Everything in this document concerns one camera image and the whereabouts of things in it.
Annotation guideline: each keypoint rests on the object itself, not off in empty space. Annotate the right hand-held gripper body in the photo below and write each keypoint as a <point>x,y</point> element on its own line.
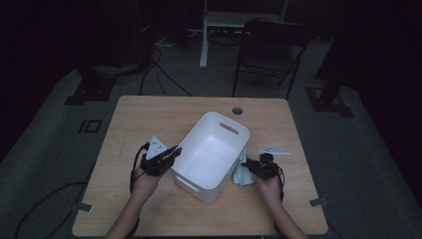
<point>265,167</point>

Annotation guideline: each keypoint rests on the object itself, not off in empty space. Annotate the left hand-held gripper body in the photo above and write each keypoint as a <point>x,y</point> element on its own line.
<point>154,162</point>

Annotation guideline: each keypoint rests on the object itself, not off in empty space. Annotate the light blue cloth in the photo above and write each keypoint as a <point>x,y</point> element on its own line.
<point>240,177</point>

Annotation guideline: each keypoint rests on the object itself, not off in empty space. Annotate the white plastic bin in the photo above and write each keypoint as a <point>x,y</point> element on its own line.
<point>209,159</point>

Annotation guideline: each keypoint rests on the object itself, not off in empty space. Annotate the person's left hand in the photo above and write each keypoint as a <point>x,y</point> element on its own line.
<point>146,184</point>

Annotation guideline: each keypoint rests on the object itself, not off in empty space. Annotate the person's right hand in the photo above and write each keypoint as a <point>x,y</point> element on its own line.
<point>269,191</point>

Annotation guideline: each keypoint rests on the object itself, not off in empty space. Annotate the grey tape strip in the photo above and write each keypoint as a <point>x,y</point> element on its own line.
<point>318,202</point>
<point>82,207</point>

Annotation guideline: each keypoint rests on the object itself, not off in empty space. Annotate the black stand base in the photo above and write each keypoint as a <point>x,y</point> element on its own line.
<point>89,89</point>
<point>328,103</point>

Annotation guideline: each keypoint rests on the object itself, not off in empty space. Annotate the black folding chair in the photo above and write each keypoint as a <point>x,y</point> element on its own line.
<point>268,56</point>

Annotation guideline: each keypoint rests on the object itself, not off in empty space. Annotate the white metal desk frame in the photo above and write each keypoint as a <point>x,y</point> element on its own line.
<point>204,40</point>

